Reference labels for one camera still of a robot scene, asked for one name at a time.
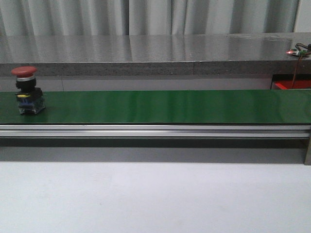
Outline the grey stone counter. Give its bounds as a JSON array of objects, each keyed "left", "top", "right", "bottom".
[{"left": 0, "top": 33, "right": 311, "bottom": 76}]

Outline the green conveyor belt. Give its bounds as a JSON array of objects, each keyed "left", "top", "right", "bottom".
[{"left": 0, "top": 89, "right": 311, "bottom": 124}]

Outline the red plastic tray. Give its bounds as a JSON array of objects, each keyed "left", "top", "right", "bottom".
[{"left": 271, "top": 81, "right": 311, "bottom": 90}]

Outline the small green circuit board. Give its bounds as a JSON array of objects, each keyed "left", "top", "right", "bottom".
[{"left": 286, "top": 49, "right": 307, "bottom": 57}]

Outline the grey conveyor support leg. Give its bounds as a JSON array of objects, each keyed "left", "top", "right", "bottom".
[{"left": 304, "top": 133, "right": 311, "bottom": 166}]

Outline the white curtain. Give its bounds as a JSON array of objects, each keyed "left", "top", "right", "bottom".
[{"left": 0, "top": 0, "right": 299, "bottom": 36}]

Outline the aluminium conveyor frame rail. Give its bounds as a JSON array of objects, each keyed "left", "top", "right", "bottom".
[{"left": 0, "top": 124, "right": 311, "bottom": 138}]

